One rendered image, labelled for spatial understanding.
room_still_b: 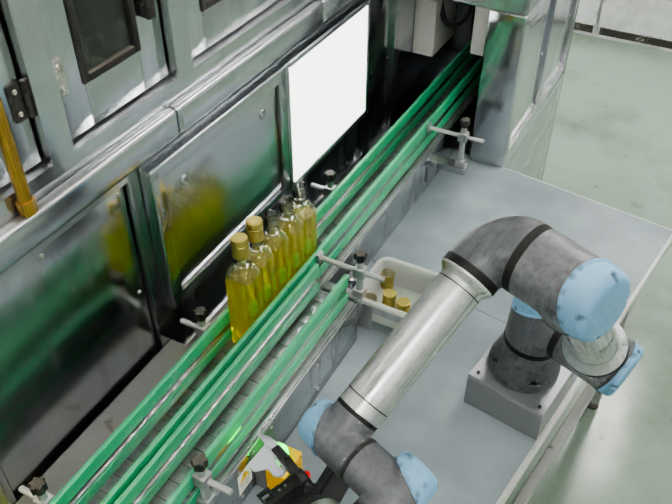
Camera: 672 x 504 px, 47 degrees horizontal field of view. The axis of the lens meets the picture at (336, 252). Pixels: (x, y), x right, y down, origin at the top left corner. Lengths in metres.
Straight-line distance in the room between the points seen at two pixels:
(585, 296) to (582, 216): 1.23
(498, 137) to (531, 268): 1.31
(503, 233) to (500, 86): 1.22
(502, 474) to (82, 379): 0.85
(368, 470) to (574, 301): 0.37
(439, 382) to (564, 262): 0.73
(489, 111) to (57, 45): 1.44
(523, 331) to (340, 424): 0.55
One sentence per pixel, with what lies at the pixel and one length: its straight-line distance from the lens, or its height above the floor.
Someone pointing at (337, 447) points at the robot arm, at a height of 1.16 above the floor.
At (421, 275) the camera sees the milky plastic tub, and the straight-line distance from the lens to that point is 1.93.
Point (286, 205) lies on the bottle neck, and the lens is 1.63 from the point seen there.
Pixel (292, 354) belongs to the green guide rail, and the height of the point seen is 0.94.
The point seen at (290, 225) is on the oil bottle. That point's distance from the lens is 1.65.
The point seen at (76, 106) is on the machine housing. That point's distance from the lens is 1.33.
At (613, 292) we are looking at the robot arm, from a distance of 1.15.
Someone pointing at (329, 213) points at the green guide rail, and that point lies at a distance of 1.96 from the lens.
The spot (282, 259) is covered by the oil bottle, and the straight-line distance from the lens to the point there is 1.64.
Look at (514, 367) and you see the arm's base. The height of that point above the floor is 0.89.
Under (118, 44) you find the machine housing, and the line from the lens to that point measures 1.38.
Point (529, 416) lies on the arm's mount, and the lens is 1.69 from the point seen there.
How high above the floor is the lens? 2.11
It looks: 40 degrees down
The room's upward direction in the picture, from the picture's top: straight up
